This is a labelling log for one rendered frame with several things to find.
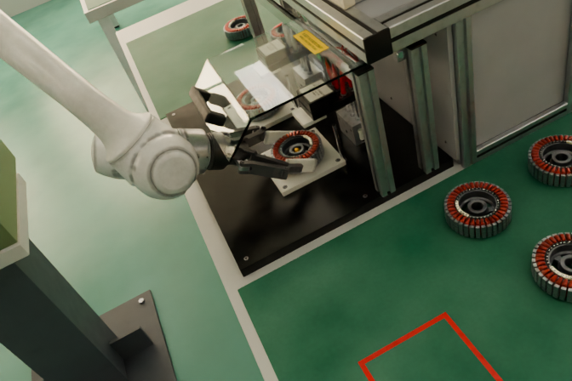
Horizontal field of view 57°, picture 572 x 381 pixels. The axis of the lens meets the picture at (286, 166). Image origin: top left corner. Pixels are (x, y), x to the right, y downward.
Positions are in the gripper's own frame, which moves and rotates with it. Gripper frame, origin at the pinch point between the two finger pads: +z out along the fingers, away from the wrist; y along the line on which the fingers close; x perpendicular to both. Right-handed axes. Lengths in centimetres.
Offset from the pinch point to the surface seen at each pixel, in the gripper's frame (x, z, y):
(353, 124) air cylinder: 8.1, 10.2, 3.0
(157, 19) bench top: -10, -7, -116
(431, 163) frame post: 8.4, 18.9, 19.3
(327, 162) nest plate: 0.3, 4.9, 5.2
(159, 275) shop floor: -97, -7, -67
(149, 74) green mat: -16, -17, -75
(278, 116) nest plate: -0.8, 3.0, -17.5
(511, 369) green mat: -1, 9, 58
